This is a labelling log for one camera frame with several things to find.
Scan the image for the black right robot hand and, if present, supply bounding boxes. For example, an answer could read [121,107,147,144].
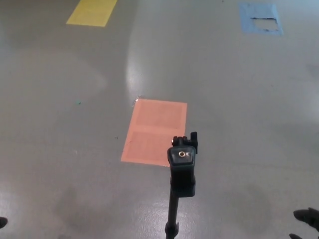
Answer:
[289,207,319,239]

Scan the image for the black phone stand tripod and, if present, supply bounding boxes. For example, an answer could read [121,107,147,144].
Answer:
[165,131,199,239]

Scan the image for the orange rectangular floor marking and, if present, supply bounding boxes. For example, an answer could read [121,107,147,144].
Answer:
[120,98,188,166]

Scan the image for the torn blue floor marking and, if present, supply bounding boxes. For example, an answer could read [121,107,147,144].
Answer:
[239,2,284,36]

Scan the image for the yellow rectangular floor marking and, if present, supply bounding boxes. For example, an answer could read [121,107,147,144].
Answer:
[65,0,118,27]

